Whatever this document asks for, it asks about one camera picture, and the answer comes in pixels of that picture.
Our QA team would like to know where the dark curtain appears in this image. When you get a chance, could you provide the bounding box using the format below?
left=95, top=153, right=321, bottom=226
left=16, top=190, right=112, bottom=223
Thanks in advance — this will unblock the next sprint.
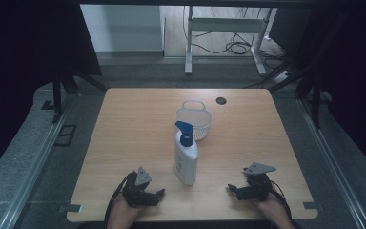
left=268, top=0, right=366, bottom=183
left=0, top=0, right=103, bottom=184

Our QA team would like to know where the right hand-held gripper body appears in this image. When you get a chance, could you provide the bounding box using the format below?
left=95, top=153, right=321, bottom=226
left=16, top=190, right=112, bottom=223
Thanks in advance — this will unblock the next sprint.
left=242, top=162, right=277, bottom=202

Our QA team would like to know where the person's right hand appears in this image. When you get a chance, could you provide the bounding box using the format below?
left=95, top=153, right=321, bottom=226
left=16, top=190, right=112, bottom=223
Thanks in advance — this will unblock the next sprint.
left=255, top=194, right=295, bottom=229

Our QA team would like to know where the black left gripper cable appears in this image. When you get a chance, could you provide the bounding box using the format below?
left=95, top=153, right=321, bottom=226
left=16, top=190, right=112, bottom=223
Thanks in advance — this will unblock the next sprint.
left=103, top=172, right=137, bottom=228

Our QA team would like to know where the white plastic mesh basket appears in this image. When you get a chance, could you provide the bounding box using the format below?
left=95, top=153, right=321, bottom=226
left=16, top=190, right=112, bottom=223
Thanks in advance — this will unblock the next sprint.
left=175, top=99, right=214, bottom=142

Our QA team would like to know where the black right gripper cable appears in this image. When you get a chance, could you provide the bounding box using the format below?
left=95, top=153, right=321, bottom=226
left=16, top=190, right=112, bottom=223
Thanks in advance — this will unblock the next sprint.
left=268, top=179, right=294, bottom=222

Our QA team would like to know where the white bottle with blue pump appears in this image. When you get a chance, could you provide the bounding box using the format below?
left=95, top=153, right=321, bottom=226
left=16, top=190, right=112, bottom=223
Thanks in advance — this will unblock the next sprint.
left=173, top=120, right=200, bottom=187

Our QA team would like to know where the grey table bracket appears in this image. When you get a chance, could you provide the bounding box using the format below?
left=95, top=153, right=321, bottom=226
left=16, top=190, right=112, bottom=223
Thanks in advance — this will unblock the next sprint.
left=302, top=201, right=319, bottom=211
left=57, top=203, right=83, bottom=215

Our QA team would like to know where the white metal desk frame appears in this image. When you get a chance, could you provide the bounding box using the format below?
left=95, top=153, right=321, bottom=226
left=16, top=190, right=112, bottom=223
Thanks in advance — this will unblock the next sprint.
left=184, top=5, right=274, bottom=77

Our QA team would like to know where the person's left hand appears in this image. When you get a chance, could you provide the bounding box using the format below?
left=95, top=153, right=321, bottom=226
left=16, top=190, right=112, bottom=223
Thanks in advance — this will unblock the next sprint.
left=107, top=195, right=146, bottom=229

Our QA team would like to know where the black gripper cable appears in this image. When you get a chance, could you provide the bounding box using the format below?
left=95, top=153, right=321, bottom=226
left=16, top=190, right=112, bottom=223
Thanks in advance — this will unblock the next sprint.
left=103, top=172, right=137, bottom=228
left=268, top=179, right=294, bottom=222

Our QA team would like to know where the white power strip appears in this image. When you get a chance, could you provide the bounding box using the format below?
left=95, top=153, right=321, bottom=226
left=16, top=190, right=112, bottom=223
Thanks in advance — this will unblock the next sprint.
left=274, top=70, right=293, bottom=83

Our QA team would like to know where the black metal stand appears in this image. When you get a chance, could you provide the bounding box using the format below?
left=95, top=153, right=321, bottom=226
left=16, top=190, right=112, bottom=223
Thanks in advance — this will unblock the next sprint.
left=51, top=71, right=109, bottom=124
left=294, top=71, right=323, bottom=130

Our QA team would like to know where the aluminium rail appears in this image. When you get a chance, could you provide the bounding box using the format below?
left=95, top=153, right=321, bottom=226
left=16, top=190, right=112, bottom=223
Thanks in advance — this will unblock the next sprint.
left=0, top=94, right=75, bottom=229
left=296, top=97, right=366, bottom=229

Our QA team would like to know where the black floor cable tangle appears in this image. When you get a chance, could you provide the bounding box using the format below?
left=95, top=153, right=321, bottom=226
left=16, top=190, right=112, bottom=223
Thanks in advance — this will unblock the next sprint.
left=189, top=6, right=289, bottom=70

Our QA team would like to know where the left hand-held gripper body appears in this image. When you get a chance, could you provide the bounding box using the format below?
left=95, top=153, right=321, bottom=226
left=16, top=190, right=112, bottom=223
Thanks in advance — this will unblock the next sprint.
left=121, top=166, right=155, bottom=208

